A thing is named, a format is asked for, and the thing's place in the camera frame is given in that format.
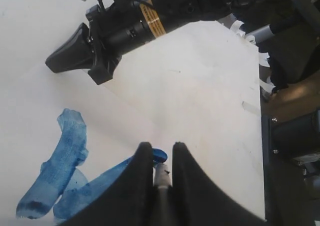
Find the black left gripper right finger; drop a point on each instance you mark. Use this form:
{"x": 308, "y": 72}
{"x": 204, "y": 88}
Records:
{"x": 198, "y": 200}

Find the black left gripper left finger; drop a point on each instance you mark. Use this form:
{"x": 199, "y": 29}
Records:
{"x": 121, "y": 196}

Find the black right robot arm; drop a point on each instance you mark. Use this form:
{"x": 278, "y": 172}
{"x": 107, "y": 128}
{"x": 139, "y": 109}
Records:
{"x": 182, "y": 12}

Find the black paintbrush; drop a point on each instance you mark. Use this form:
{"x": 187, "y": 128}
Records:
{"x": 162, "y": 214}

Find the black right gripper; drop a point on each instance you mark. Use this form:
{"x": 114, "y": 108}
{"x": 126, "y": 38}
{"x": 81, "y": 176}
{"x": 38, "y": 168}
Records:
{"x": 114, "y": 32}

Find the white paper sheet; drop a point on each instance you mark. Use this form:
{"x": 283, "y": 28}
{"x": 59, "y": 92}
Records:
{"x": 54, "y": 125}

